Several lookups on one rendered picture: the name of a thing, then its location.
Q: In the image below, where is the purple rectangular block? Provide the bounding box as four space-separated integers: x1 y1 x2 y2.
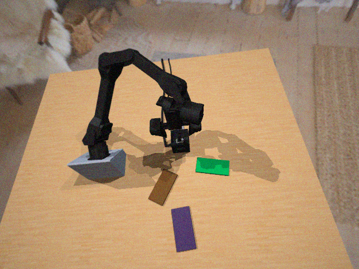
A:
171 206 196 252

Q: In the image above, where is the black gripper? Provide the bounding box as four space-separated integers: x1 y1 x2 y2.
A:
149 117 201 138

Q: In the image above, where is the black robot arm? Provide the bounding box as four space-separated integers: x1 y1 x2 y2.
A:
82 49 204 160

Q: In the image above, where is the brown flat rectangular slab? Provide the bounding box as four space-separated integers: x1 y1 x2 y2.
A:
148 169 178 205

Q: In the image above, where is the green flat rectangular slab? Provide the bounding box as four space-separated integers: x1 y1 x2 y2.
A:
196 157 229 176

